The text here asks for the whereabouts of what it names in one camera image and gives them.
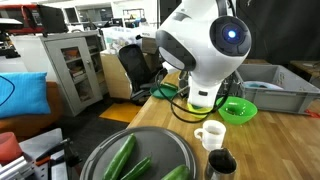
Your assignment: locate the white active robot arm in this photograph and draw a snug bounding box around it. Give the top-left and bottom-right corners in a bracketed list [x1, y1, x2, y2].
[155, 0, 252, 108]

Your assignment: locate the yellow bowl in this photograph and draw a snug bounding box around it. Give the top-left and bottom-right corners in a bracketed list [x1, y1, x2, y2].
[187, 103, 211, 119]

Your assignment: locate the bright green bowl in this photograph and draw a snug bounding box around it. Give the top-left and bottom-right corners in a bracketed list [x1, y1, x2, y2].
[218, 96, 258, 125]

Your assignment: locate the stainless steel cup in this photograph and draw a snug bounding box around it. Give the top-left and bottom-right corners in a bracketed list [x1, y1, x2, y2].
[205, 148, 237, 180]

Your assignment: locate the red plastic cup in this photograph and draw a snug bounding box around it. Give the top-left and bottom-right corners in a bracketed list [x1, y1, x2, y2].
[0, 132, 22, 165]

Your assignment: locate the green plate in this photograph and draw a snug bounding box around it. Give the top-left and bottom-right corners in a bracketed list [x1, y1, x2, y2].
[150, 82, 178, 99]

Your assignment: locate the black office chair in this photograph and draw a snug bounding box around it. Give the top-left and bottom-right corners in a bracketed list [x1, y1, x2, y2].
[118, 44, 167, 103]

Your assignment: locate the round grey tray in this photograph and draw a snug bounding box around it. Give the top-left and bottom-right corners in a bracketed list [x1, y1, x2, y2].
[80, 126, 199, 180]

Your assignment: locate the white mug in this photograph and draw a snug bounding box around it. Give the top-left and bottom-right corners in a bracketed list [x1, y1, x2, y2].
[194, 120, 226, 151]

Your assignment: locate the small dark green pepper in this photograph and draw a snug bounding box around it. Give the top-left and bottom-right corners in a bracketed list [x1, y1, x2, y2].
[120, 156, 151, 180]

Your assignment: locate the grey metal cabinet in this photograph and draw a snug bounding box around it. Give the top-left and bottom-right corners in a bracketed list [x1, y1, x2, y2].
[41, 30, 107, 117]

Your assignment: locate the large green zucchini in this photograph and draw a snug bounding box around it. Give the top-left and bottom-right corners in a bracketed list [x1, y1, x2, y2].
[103, 134, 136, 180]

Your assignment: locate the grey dish rack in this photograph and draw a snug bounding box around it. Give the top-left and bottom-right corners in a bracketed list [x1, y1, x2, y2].
[232, 64, 320, 114]

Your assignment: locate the blue cushion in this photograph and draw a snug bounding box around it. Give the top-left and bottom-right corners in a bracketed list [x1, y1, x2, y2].
[0, 72, 51, 118]

